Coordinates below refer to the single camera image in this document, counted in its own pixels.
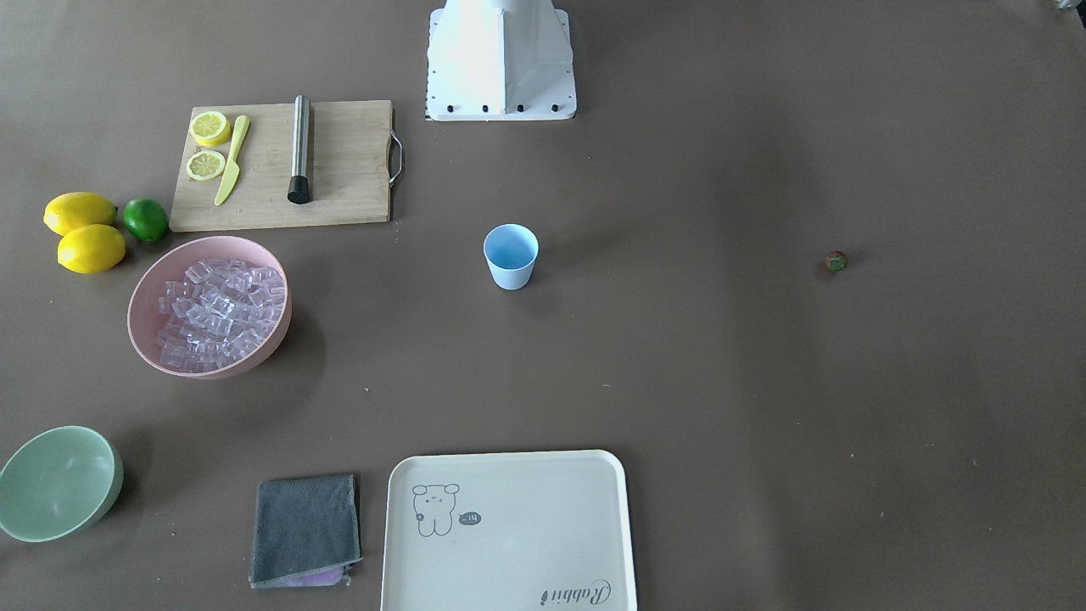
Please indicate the lemon slice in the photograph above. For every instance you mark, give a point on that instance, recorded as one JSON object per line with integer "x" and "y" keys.
{"x": 205, "y": 164}
{"x": 210, "y": 128}

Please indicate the red strawberry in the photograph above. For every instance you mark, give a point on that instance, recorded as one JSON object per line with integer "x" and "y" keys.
{"x": 836, "y": 262}

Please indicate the steel muddler black tip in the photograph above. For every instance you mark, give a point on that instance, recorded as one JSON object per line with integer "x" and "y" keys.
{"x": 299, "y": 184}

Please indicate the grey folded cloth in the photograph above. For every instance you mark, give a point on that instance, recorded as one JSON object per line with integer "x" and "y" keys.
{"x": 306, "y": 532}

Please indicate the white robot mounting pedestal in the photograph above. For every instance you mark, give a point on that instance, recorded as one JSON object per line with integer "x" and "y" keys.
{"x": 500, "y": 61}

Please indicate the yellow plastic knife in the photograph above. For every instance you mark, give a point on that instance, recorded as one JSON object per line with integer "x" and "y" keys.
{"x": 231, "y": 172}

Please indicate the cream rabbit tray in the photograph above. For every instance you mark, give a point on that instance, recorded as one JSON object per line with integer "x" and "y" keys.
{"x": 543, "y": 530}

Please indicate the yellow lemon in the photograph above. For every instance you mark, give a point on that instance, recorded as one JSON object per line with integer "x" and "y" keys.
{"x": 70, "y": 211}
{"x": 91, "y": 249}

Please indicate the pile of clear ice cubes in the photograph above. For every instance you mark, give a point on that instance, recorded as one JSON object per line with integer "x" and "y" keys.
{"x": 218, "y": 313}

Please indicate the green bowl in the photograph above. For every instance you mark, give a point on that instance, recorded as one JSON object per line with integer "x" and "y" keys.
{"x": 61, "y": 481}

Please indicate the green lime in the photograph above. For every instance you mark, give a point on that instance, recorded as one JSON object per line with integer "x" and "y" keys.
{"x": 145, "y": 219}

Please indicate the pink bowl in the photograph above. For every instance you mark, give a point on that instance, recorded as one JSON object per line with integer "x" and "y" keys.
{"x": 144, "y": 320}

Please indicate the wooden cutting board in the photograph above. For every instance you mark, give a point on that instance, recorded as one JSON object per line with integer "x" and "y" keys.
{"x": 349, "y": 161}

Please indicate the light blue plastic cup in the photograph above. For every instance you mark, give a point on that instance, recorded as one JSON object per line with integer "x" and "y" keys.
{"x": 511, "y": 251}

